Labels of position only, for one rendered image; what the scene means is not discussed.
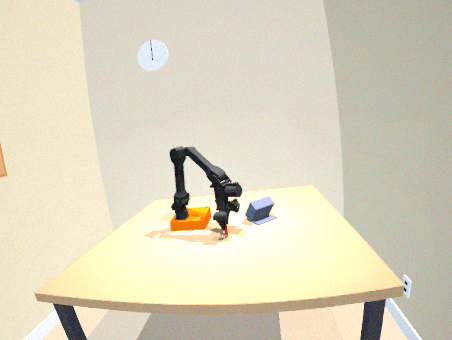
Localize light blue sloped panel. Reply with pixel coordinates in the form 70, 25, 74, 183
245, 196, 277, 225

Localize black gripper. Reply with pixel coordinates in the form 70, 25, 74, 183
212, 196, 231, 230

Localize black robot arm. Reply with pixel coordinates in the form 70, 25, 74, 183
170, 146, 242, 220

